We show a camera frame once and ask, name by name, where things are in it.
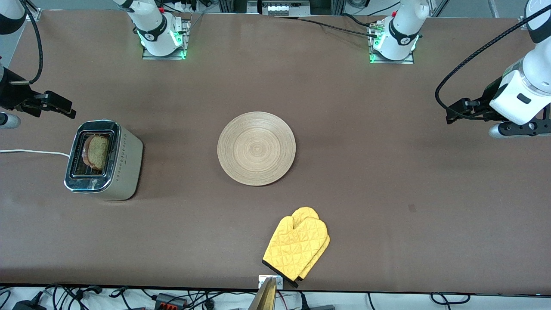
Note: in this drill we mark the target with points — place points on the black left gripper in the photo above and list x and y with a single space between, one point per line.
485 106

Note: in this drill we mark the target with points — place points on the black plug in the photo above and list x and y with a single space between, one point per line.
316 307

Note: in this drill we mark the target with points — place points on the small metal edge bracket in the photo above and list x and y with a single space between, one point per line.
262 282

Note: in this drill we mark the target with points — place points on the yellow quilted oven mitt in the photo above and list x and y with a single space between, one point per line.
297 247
306 212

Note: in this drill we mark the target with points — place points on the black power adapter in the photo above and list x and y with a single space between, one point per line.
28 306

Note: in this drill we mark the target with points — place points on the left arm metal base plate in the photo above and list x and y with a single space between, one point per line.
411 60

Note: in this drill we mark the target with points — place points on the white power strip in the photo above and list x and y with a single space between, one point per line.
187 6

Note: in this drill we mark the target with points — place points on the silver two-slot toaster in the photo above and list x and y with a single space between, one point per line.
125 168

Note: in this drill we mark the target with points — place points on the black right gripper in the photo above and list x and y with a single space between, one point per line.
12 97

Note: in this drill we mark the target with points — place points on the white terminal block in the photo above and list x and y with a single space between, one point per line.
284 7

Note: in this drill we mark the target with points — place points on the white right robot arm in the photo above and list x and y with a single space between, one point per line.
150 26

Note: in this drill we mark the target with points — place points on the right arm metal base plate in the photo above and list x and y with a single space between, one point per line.
183 47

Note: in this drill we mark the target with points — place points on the red and black connector box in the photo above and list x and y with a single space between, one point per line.
170 300

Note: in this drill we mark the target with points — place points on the brown bread slice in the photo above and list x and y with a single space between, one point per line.
97 150

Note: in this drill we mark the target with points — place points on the gold aluminium profile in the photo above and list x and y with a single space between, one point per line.
266 299

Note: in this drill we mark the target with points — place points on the round wooden plate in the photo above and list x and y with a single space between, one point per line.
256 148

